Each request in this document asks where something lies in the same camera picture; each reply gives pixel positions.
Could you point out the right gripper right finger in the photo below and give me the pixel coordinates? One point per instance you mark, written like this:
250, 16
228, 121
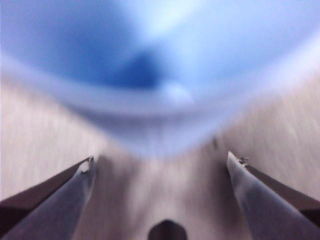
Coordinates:
270, 205

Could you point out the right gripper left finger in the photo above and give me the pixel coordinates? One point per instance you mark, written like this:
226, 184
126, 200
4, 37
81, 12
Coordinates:
50, 207

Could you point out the blue ribbed plastic cup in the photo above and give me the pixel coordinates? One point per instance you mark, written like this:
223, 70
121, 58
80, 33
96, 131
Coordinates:
160, 120

